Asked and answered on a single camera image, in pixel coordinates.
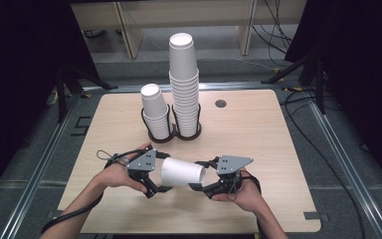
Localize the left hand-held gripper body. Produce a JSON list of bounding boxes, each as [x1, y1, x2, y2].
[[125, 147, 159, 183]]

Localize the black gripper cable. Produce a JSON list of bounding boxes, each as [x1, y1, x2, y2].
[[232, 169, 264, 200], [40, 148, 147, 235]]

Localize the person's right hand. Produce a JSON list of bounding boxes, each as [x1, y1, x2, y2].
[[211, 167, 264, 214]]

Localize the long black floor cable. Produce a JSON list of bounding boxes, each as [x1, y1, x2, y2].
[[279, 88, 368, 239]]

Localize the white paper cup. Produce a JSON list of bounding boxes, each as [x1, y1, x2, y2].
[[160, 156, 208, 188]]

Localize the metal floor rail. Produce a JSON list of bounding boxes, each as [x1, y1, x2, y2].
[[306, 96, 382, 239], [0, 87, 85, 239], [82, 81, 287, 95]]

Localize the black double cup holder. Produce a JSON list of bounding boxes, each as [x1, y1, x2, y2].
[[140, 103, 203, 144]]

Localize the black tripod stand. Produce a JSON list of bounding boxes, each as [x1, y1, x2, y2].
[[55, 63, 119, 124], [260, 48, 328, 116]]

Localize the short stack of paper cups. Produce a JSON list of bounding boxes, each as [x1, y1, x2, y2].
[[140, 83, 172, 140]]

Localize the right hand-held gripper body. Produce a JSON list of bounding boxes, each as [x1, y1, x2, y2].
[[208, 154, 255, 200]]

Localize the bundle of black cables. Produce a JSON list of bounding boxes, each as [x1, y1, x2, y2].
[[251, 0, 295, 68]]

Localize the person's left hand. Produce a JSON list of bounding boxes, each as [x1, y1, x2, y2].
[[94, 141, 152, 194]]

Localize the black curtain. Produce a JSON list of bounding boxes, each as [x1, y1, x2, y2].
[[0, 0, 101, 208], [284, 0, 382, 198]]

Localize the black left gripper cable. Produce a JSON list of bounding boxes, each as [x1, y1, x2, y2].
[[40, 148, 147, 235]]

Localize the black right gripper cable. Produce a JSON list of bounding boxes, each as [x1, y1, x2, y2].
[[232, 169, 264, 200]]

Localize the white floor cable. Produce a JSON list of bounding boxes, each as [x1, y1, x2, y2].
[[198, 57, 277, 72]]

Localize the tall stack of paper cups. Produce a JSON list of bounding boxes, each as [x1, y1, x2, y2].
[[167, 32, 202, 138]]

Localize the beige wooden desk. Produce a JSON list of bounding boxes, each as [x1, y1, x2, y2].
[[70, 0, 308, 61]]

